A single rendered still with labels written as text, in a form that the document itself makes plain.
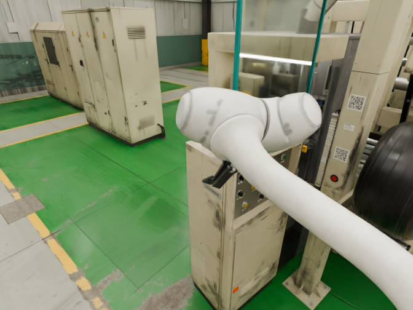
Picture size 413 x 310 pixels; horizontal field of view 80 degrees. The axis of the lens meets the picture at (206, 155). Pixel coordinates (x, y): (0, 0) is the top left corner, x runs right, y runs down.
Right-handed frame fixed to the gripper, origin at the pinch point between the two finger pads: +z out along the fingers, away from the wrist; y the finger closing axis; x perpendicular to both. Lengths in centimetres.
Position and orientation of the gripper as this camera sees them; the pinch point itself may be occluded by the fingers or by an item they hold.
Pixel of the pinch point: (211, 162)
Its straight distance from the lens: 82.8
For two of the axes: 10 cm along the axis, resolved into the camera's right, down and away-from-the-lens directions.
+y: 1.9, -9.0, 4.0
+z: -4.6, 2.8, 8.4
